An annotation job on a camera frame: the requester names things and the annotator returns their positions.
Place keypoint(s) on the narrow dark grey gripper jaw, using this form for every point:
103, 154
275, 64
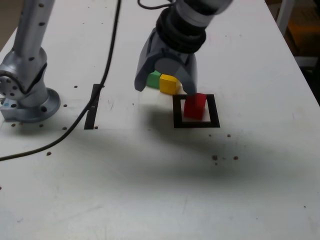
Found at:
146, 60

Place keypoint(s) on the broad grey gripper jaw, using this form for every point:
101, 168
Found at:
190, 77

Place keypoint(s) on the green cube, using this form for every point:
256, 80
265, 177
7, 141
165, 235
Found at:
153, 80

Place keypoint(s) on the yellow cube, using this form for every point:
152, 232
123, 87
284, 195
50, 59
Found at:
168, 83

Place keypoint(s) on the red cube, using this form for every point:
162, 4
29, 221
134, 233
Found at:
193, 107

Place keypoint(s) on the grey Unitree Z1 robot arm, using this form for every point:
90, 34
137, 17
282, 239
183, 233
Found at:
27, 55

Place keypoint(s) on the black tape square outline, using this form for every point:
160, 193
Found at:
215, 112

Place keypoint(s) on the black tape strip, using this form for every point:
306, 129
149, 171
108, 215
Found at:
90, 121

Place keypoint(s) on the white shelf board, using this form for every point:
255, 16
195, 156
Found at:
310, 61

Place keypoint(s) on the brown cardboard box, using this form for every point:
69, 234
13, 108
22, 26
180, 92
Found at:
305, 37

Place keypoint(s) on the white metal frame bar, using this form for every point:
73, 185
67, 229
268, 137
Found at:
285, 10

